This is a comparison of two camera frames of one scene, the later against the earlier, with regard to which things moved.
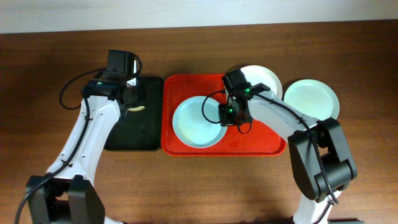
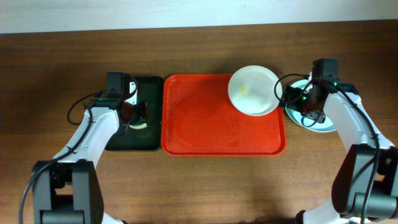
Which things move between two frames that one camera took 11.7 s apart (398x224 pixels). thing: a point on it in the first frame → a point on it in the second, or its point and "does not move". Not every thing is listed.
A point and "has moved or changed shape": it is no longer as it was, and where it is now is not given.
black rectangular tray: [140, 126] does not move
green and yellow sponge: [136, 109] has moved or changed shape
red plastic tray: [260, 141] does not move
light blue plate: [196, 123] has moved or changed shape
